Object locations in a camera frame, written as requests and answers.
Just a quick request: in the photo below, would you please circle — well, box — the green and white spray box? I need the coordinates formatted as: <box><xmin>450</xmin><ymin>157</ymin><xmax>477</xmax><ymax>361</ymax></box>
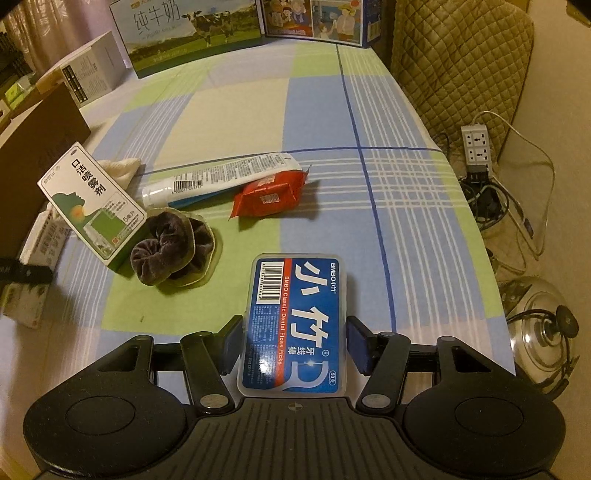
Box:
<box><xmin>37</xmin><ymin>142</ymin><xmax>147</xmax><ymax>273</ymax></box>

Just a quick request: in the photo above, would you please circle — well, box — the blue label dental floss box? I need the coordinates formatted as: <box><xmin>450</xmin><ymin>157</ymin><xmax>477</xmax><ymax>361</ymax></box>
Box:
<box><xmin>237</xmin><ymin>253</ymin><xmax>354</xmax><ymax>397</ymax></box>

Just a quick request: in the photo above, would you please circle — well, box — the brown cardboard box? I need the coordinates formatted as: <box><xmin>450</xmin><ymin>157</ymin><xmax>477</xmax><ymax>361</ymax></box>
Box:
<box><xmin>0</xmin><ymin>80</ymin><xmax>92</xmax><ymax>259</ymax></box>

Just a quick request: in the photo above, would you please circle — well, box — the small green box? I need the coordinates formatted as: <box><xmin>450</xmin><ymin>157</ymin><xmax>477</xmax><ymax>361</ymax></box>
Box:
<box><xmin>4</xmin><ymin>85</ymin><xmax>29</xmax><ymax>110</ymax></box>

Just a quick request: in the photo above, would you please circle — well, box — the pink curtain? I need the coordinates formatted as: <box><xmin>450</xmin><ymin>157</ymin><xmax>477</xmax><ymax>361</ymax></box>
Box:
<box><xmin>0</xmin><ymin>0</ymin><xmax>112</xmax><ymax>70</ymax></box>

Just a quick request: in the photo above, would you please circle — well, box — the thin white cable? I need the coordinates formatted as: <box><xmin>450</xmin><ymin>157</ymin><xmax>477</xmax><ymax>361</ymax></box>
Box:
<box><xmin>475</xmin><ymin>111</ymin><xmax>558</xmax><ymax>260</ymax></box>

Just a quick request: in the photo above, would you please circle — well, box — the glass pot lid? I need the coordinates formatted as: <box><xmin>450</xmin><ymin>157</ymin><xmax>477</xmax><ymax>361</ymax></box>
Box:
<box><xmin>499</xmin><ymin>276</ymin><xmax>581</xmax><ymax>393</ymax></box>

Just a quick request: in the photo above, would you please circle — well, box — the white folded cloth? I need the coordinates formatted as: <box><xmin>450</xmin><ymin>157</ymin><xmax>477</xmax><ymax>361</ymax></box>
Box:
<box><xmin>95</xmin><ymin>157</ymin><xmax>141</xmax><ymax>190</ymax></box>

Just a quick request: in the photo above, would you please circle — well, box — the red snack packet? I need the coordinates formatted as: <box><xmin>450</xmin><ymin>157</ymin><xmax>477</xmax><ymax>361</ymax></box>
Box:
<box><xmin>229</xmin><ymin>167</ymin><xmax>309</xmax><ymax>220</ymax></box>

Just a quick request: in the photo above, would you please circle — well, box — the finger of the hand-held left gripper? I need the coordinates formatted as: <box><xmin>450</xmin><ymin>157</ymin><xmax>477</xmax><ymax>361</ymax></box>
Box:
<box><xmin>0</xmin><ymin>258</ymin><xmax>52</xmax><ymax>285</ymax></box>

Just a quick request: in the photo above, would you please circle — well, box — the dark velvet hair scrunchie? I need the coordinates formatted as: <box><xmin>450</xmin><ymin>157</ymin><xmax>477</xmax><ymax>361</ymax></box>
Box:
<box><xmin>130</xmin><ymin>208</ymin><xmax>223</xmax><ymax>288</ymax></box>

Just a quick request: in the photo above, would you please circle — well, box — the blue box with cartoon print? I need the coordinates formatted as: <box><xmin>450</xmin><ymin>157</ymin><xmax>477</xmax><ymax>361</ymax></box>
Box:
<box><xmin>259</xmin><ymin>0</ymin><xmax>397</xmax><ymax>49</ymax></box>

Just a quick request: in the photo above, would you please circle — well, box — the white power strip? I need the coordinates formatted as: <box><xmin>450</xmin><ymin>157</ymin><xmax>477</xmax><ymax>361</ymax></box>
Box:
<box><xmin>461</xmin><ymin>124</ymin><xmax>494</xmax><ymax>167</ymax></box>

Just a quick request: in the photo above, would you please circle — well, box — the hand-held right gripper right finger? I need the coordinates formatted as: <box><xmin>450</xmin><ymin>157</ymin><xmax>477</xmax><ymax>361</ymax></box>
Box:
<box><xmin>346</xmin><ymin>316</ymin><xmax>502</xmax><ymax>412</ymax></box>

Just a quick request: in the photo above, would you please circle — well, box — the white carton box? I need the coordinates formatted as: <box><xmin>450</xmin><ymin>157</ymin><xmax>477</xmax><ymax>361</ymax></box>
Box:
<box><xmin>34</xmin><ymin>31</ymin><xmax>122</xmax><ymax>109</ymax></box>

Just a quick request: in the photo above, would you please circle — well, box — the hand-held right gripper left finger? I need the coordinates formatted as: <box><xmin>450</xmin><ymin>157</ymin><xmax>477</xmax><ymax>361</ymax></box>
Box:
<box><xmin>95</xmin><ymin>315</ymin><xmax>244</xmax><ymax>415</ymax></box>

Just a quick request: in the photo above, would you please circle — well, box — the white and green medicine box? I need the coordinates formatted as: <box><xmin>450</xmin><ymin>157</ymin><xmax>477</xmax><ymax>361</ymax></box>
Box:
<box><xmin>18</xmin><ymin>215</ymin><xmax>71</xmax><ymax>269</ymax></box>
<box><xmin>0</xmin><ymin>281</ymin><xmax>48</xmax><ymax>329</ymax></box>

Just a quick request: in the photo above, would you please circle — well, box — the milk carton with cow print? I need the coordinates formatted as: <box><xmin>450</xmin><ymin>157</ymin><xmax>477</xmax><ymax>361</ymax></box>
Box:
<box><xmin>109</xmin><ymin>0</ymin><xmax>265</xmax><ymax>78</ymax></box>

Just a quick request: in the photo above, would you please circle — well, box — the beige quilted sofa cover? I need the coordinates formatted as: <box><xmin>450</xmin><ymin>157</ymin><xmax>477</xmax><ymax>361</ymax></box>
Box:
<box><xmin>390</xmin><ymin>0</ymin><xmax>535</xmax><ymax>162</ymax></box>

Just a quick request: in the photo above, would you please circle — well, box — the white toothpaste tube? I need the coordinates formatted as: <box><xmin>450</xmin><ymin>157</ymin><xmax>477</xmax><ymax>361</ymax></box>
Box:
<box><xmin>141</xmin><ymin>152</ymin><xmax>302</xmax><ymax>208</ymax></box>

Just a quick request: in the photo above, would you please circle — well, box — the tangle of black cables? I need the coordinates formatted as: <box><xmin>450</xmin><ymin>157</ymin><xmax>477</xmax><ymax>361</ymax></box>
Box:
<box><xmin>455</xmin><ymin>164</ymin><xmax>514</xmax><ymax>228</ymax></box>

